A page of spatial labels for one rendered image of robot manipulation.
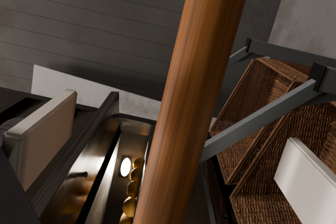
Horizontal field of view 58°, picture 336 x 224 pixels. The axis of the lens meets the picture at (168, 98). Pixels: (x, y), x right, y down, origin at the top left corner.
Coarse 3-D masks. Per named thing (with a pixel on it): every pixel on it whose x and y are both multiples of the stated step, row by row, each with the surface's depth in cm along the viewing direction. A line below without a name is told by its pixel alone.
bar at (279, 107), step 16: (256, 48) 96; (272, 48) 96; (288, 48) 96; (304, 64) 97; (320, 64) 50; (320, 80) 49; (288, 96) 51; (304, 96) 51; (320, 96) 52; (256, 112) 53; (272, 112) 52; (240, 128) 53; (256, 128) 53; (208, 144) 54; (224, 144) 54
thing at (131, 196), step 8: (136, 160) 162; (136, 168) 152; (136, 176) 148; (128, 184) 139; (136, 184) 137; (128, 192) 136; (136, 192) 135; (128, 200) 127; (128, 208) 124; (128, 216) 124
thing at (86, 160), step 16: (112, 96) 156; (112, 112) 149; (96, 128) 116; (112, 128) 151; (80, 144) 100; (96, 144) 117; (80, 160) 96; (96, 160) 118; (64, 176) 81; (80, 176) 96; (48, 192) 74; (64, 192) 82; (80, 192) 97; (48, 208) 71; (64, 208) 82; (80, 208) 98
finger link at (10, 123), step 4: (8, 120) 14; (12, 120) 14; (16, 120) 14; (20, 120) 14; (4, 124) 13; (8, 124) 13; (12, 124) 14; (0, 128) 13; (4, 128) 13; (8, 128) 13; (0, 132) 13; (4, 132) 13; (0, 136) 12; (0, 140) 12; (0, 144) 12
